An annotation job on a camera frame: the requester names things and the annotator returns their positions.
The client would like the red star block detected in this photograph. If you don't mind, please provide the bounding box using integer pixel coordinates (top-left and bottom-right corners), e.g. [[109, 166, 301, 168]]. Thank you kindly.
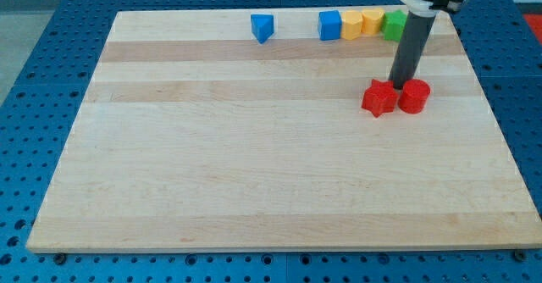
[[361, 79, 399, 118]]

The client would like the green star block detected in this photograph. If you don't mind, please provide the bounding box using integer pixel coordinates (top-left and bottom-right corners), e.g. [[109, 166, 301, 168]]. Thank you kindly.
[[381, 10, 407, 42]]

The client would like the light wooden board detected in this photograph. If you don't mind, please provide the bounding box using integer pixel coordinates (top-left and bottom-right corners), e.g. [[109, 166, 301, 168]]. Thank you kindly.
[[26, 8, 541, 253]]

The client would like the blue triangle block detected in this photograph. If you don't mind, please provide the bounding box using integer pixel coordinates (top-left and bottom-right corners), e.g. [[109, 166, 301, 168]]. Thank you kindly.
[[251, 14, 274, 44]]

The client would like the blue cube block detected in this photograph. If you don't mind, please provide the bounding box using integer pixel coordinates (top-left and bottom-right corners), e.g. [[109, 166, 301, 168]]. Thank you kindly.
[[318, 10, 342, 41]]

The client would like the yellow pentagon block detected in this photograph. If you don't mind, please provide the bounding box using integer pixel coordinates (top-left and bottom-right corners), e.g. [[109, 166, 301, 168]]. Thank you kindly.
[[340, 10, 362, 40]]

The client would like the red cylinder block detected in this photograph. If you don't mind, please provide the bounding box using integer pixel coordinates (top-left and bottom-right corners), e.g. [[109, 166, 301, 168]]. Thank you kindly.
[[398, 79, 431, 114]]

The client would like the yellow heart block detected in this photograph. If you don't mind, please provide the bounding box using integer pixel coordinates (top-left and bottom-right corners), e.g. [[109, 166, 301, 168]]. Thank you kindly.
[[361, 8, 385, 36]]

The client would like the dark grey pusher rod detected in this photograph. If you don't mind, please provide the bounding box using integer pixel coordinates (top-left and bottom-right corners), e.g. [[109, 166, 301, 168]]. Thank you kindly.
[[389, 12, 436, 90]]

